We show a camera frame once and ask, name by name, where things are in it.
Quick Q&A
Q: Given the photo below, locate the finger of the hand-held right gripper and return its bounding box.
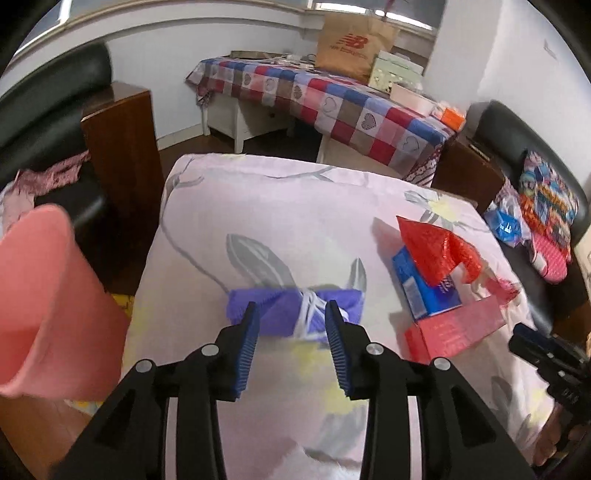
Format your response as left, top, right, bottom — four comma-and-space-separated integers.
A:
516, 323, 583, 363
509, 340, 564, 384

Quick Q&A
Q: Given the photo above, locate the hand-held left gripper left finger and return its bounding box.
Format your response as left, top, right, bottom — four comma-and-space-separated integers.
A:
53, 301, 260, 480

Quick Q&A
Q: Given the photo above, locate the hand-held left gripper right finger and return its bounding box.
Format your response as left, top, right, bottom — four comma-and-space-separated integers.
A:
324, 300, 536, 480

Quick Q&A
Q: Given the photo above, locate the purple plastic wrapper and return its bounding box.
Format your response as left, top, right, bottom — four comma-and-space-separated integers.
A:
226, 286, 366, 344

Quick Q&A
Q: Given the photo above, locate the red medicine box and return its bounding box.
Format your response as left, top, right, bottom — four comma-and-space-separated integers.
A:
404, 295, 509, 364

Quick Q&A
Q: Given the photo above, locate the blue tissue packet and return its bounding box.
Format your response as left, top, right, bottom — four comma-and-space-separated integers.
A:
392, 246, 463, 320

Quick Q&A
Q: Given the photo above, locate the red foam net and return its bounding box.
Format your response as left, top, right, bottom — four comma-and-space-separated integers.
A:
396, 215, 486, 285

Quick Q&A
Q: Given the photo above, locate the pink plastic bucket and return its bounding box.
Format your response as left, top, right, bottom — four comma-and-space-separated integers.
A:
0, 204, 131, 401

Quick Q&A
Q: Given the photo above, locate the person's right hand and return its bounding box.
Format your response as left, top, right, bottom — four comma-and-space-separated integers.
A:
531, 411, 573, 468

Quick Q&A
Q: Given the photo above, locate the blue plastic bag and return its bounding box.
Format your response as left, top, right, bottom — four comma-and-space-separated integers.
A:
484, 202, 533, 246

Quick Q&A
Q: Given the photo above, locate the yellow and blue box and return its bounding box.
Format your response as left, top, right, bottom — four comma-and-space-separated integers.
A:
64, 293, 136, 412

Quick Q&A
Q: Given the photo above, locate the colourful printed cushion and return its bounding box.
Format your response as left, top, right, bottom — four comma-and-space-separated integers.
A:
517, 150, 581, 241

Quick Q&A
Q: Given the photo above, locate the plaid and white garment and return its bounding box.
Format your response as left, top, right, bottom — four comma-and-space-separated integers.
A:
494, 182, 525, 217

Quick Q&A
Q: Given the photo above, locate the pink floral sheet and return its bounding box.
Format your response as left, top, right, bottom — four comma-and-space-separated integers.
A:
122, 153, 557, 480

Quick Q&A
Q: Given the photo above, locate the black leather armchair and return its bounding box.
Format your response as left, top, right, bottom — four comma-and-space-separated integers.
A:
0, 44, 114, 241
465, 100, 591, 335

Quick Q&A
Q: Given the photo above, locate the white table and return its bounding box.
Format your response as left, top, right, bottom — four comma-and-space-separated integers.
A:
203, 92, 298, 154

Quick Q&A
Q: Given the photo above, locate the orange tissue box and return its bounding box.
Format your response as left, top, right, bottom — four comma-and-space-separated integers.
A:
438, 106, 467, 131

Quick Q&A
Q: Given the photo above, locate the checkered heart tablecloth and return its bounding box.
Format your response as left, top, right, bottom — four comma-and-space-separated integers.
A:
186, 55, 457, 186

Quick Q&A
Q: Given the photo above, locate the white basin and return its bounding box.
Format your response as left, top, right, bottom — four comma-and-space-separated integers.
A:
389, 82, 438, 114

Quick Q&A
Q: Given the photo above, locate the pale green gift box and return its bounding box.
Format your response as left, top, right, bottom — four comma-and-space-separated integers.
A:
368, 52, 424, 94

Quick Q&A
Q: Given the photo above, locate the white power strip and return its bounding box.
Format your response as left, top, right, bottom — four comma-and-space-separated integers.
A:
272, 54, 315, 68

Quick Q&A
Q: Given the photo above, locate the brown paper bag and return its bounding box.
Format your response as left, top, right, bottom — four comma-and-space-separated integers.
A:
315, 12, 401, 85

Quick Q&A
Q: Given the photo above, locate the window with roller blind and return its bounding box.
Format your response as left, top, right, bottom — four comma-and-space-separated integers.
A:
307, 0, 451, 31

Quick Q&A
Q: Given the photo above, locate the large frosted window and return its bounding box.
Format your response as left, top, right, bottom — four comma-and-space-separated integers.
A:
28, 0, 308, 28

